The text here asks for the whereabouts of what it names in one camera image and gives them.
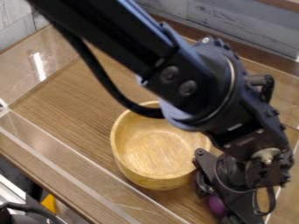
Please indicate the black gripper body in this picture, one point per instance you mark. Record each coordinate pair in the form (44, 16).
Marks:
(256, 155)

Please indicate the brown wooden bowl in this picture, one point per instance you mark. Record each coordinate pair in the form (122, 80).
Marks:
(154, 152)

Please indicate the purple toy eggplant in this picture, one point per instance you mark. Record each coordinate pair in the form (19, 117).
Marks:
(216, 206)

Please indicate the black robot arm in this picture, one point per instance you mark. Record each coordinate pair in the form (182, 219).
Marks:
(207, 95)

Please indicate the yellow sticker on base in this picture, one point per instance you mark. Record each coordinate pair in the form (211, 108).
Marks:
(48, 202)

